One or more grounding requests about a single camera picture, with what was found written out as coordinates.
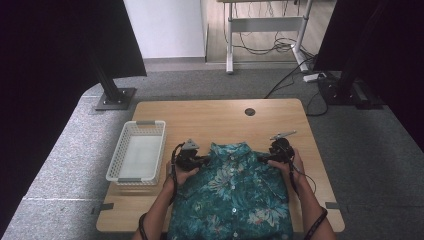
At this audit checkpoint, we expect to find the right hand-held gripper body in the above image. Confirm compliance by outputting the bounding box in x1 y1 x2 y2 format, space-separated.
267 129 298 165

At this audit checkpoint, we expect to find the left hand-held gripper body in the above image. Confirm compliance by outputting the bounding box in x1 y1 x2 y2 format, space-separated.
174 138 205 172

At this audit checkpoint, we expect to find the teal floral shirt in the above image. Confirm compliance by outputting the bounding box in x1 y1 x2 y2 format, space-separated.
166 141 295 240

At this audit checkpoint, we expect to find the person's left hand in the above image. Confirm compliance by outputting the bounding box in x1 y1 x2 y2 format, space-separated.
165 159 201 188

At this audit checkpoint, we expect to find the person's right hand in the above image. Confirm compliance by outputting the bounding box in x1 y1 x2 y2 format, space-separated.
267 147 307 188

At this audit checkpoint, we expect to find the white plastic basket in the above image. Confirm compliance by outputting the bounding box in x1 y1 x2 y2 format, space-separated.
105 120 167 186

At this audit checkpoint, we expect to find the white power strip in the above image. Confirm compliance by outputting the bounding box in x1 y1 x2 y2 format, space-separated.
302 72 327 83

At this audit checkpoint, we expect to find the black metal stand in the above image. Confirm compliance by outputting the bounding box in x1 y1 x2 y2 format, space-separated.
84 49 138 112
318 0 386 110

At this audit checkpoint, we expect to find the black curtain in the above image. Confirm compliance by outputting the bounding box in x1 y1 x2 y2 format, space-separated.
313 0 424 153
0 0 148 231

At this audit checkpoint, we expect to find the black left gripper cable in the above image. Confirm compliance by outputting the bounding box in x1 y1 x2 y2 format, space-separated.
168 142 186 206

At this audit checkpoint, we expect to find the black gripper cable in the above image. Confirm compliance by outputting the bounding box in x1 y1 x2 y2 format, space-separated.
285 155 318 198
168 142 186 206

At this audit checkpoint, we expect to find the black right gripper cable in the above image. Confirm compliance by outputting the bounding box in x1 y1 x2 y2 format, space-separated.
285 155 318 198

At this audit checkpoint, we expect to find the looped black floor cable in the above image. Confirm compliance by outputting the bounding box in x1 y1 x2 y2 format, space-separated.
305 89 330 118

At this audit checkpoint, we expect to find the long black floor cable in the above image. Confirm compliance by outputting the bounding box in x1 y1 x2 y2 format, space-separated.
264 55 316 100

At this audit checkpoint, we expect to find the black forearm strap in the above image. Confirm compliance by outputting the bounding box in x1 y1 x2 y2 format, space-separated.
138 212 150 240
302 206 330 240

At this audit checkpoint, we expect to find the bundle of black cables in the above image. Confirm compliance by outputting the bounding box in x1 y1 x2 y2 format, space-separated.
233 31 315 56

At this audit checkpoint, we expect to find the white desk frame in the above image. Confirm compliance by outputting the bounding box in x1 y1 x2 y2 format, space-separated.
217 0 316 75

